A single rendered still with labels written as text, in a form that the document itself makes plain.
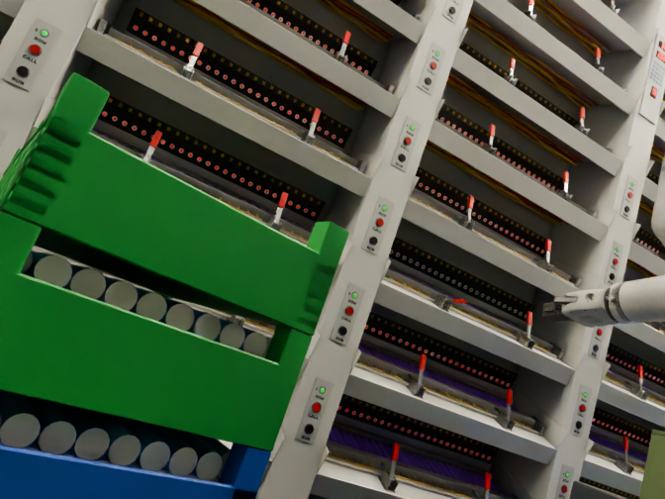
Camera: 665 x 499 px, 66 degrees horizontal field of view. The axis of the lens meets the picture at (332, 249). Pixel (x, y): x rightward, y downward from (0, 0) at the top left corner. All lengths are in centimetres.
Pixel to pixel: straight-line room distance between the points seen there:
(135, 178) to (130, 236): 3
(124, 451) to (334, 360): 76
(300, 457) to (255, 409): 72
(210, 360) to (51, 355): 9
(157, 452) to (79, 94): 21
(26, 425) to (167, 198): 14
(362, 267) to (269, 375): 75
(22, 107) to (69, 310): 74
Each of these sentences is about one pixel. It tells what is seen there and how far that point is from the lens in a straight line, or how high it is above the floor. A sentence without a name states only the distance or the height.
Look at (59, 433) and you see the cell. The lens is 32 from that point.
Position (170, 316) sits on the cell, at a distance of 32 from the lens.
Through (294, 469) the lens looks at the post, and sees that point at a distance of 107.
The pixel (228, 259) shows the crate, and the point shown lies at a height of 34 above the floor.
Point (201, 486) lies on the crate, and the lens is 35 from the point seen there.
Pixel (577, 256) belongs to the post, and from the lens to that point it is 160.
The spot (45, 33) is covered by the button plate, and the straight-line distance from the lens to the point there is 105.
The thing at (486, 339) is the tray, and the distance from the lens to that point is 127.
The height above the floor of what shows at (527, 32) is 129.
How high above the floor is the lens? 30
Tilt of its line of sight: 13 degrees up
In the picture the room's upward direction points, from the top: 20 degrees clockwise
